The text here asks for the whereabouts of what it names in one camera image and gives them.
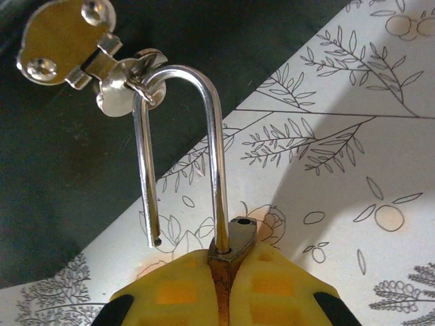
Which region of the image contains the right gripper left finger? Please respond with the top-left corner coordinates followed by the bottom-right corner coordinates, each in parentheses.
top-left (90, 249), bottom-right (219, 326)

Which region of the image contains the starry night painted box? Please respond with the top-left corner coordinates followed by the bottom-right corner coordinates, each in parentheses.
top-left (0, 0), bottom-right (351, 290)

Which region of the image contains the floral patterned tablecloth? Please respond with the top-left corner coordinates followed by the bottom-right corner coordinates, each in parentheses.
top-left (15, 0), bottom-right (435, 326)

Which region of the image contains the silver box hasp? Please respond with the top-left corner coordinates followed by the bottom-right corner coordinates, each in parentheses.
top-left (15, 0), bottom-right (169, 118)

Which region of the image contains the brass padlock with long shackle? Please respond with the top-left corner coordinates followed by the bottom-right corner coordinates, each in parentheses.
top-left (131, 64), bottom-right (260, 326)

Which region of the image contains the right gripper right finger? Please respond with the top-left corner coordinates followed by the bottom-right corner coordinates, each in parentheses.
top-left (232, 243), bottom-right (363, 326)

